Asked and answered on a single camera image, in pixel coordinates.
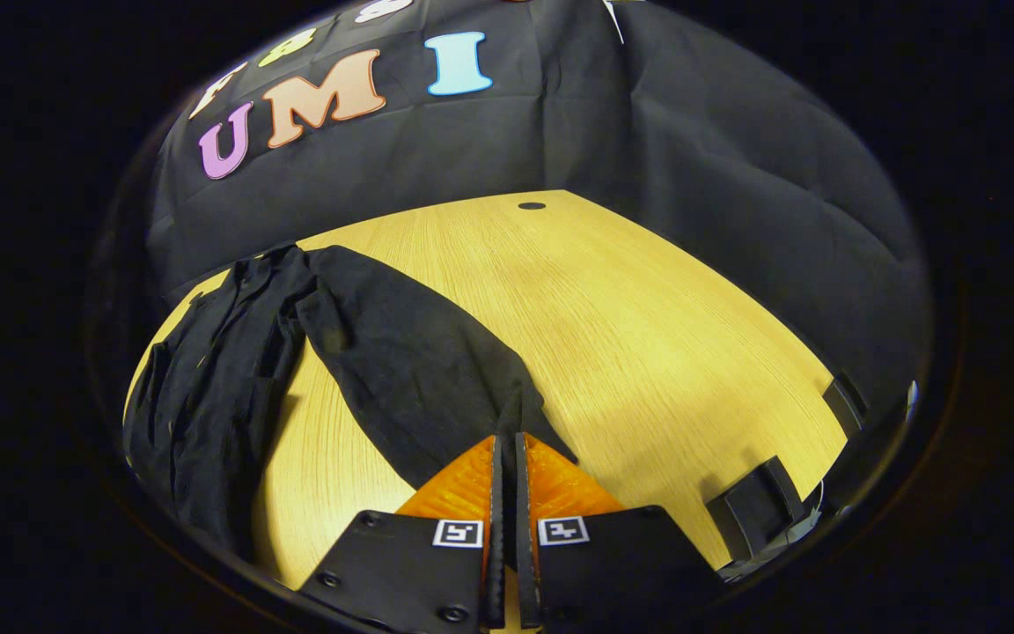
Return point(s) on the black backdrop cloth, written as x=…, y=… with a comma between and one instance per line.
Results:
x=648, y=132

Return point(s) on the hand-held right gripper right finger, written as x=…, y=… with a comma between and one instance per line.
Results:
x=526, y=546

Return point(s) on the black table edge bracket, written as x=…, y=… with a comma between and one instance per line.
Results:
x=846, y=403
x=758, y=506

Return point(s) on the black buttoned jacket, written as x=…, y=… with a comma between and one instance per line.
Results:
x=401, y=370

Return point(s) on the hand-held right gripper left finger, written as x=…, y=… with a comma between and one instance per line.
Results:
x=495, y=546

